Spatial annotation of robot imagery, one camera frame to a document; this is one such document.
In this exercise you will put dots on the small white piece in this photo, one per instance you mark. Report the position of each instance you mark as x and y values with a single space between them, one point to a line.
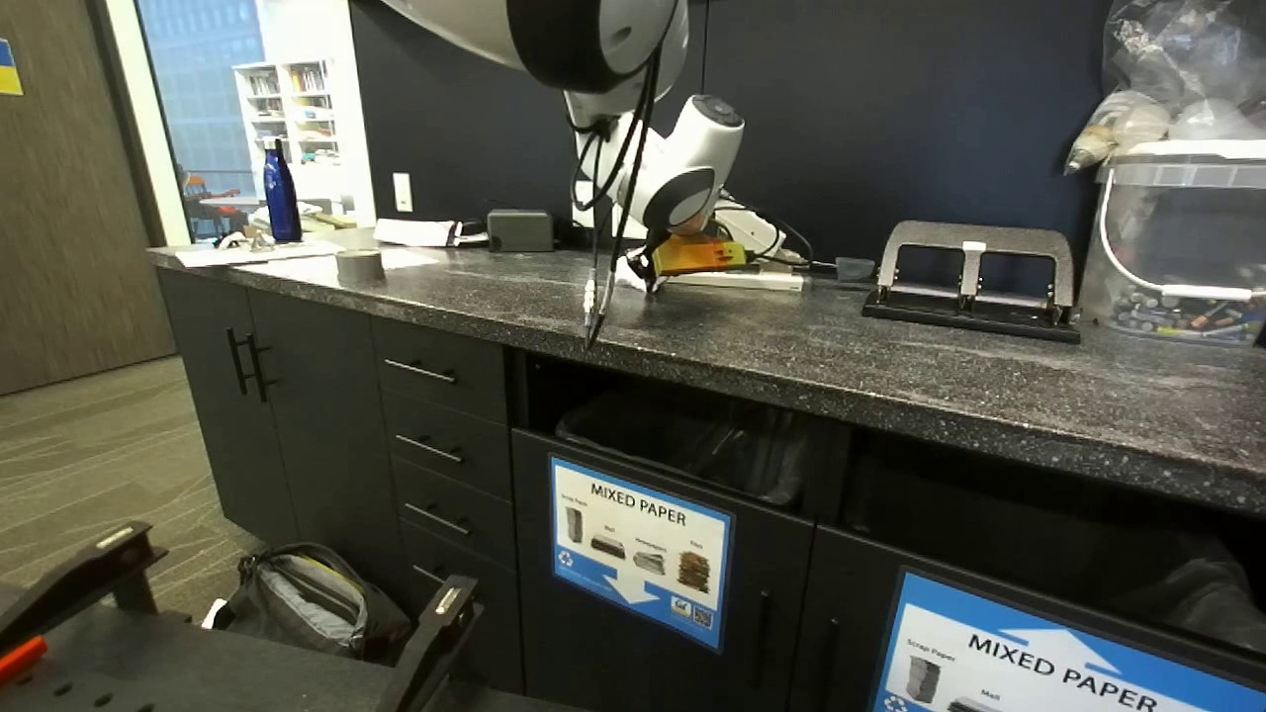
753 276

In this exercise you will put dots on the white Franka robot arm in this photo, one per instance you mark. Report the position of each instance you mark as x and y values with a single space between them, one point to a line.
595 42

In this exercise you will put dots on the black bin liner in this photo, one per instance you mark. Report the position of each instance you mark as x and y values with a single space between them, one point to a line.
1120 553
713 441

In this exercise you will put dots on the black power adapter box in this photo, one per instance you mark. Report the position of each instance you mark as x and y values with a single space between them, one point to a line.
519 228

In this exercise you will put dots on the blue mixed paper sign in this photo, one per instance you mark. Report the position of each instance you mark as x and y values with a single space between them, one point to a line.
640 552
1041 658

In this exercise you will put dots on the white power strip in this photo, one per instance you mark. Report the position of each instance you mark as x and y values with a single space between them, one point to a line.
417 229

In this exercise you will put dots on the dark grey counter cabinet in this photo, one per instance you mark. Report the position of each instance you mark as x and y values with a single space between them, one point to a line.
318 441

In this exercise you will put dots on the grey three-hole punch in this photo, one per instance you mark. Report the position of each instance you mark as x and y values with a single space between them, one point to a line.
976 287

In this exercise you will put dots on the blue metal water bottle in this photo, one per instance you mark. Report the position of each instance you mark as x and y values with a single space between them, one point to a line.
281 199

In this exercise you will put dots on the black backpack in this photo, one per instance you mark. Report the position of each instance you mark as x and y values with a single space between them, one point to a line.
310 598

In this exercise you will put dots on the white shelf unit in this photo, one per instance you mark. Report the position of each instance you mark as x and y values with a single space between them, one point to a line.
292 131

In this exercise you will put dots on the flat white paper sheet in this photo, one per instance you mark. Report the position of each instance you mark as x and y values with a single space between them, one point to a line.
232 253

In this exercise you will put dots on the clear plastic container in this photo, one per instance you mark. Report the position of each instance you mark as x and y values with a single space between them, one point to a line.
1179 250

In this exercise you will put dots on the clear plastic bag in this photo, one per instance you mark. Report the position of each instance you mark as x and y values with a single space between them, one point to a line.
1179 72

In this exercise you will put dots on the amber wrist camera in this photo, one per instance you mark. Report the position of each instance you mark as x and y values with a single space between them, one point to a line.
697 253

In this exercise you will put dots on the narrow white wall plate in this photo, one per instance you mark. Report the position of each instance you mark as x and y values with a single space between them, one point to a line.
401 189

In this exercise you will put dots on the yellow blue wall sticker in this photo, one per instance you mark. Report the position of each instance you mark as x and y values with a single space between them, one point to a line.
10 63

